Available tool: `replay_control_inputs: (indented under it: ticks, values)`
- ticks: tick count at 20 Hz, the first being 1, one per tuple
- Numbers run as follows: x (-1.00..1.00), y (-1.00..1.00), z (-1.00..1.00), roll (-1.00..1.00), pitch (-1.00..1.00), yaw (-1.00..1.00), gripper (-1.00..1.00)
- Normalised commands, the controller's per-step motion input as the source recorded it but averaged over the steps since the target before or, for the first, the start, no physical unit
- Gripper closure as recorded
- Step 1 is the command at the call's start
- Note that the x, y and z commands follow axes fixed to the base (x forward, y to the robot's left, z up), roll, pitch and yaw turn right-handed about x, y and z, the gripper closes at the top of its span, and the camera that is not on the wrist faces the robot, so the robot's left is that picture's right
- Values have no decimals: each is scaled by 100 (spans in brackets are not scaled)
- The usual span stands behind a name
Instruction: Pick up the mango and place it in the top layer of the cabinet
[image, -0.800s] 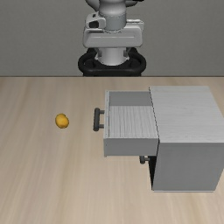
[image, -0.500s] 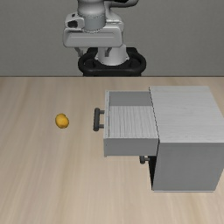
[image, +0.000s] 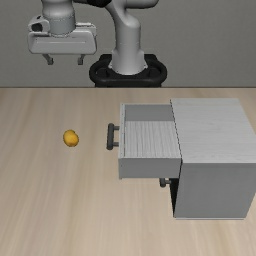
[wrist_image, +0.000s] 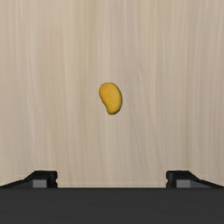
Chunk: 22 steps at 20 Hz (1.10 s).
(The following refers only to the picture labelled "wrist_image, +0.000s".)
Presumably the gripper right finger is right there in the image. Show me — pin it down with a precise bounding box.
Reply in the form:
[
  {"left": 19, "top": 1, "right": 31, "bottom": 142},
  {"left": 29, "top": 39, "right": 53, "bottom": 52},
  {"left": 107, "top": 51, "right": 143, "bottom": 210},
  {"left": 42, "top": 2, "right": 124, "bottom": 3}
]
[{"left": 165, "top": 170, "right": 224, "bottom": 189}]

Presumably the yellow mango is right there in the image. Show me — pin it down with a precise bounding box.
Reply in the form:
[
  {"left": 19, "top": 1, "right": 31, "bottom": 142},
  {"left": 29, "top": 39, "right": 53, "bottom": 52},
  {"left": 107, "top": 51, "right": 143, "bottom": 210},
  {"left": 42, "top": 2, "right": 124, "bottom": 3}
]
[{"left": 98, "top": 81, "right": 123, "bottom": 116}]

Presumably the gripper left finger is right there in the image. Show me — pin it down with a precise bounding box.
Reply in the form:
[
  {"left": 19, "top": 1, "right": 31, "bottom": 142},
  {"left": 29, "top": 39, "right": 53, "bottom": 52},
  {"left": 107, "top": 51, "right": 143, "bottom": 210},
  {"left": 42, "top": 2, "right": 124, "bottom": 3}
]
[{"left": 0, "top": 170, "right": 59, "bottom": 189}]

